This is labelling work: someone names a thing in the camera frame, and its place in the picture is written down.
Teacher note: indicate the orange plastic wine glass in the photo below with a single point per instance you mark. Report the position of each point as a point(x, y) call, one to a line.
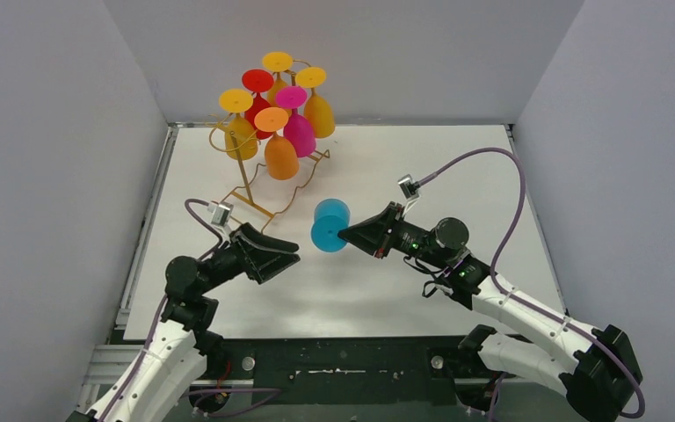
point(280, 157)

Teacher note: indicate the yellow front-left wine glass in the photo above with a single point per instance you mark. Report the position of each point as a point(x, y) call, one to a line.
point(240, 139)

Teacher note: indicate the gold wire glass rack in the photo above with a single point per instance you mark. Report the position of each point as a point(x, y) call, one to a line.
point(251, 169)

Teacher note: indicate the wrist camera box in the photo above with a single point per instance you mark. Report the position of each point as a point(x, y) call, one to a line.
point(220, 213)
point(409, 187)

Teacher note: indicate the yellow right wine glass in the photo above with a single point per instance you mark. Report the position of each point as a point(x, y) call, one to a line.
point(317, 110)

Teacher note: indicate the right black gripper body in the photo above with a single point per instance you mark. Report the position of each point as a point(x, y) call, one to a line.
point(410, 238)

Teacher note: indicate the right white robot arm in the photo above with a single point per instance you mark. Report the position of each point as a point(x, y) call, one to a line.
point(594, 369)

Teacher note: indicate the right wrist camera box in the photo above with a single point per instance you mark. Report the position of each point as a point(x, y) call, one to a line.
point(409, 187)

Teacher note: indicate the red plastic wine glass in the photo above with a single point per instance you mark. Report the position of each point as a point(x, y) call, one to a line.
point(257, 81)

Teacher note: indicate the magenta plastic wine glass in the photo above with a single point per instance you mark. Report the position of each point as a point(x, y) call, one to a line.
point(298, 130)

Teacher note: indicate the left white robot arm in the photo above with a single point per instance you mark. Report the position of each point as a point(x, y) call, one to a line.
point(180, 343)

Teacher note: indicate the black base frame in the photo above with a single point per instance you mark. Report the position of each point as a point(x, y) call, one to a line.
point(352, 371)

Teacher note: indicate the yellow back wine glass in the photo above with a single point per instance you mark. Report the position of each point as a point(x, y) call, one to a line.
point(277, 63)

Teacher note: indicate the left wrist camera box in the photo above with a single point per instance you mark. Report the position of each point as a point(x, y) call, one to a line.
point(220, 213)

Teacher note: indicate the blue plastic wine glass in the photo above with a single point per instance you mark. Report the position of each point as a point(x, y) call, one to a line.
point(330, 217)

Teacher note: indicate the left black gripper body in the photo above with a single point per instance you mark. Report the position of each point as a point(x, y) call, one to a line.
point(244, 252)

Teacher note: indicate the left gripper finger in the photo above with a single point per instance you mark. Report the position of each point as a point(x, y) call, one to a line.
point(262, 266)
point(247, 233)

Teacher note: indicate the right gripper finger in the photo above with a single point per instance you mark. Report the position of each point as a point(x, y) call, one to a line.
point(372, 228)
point(374, 243)

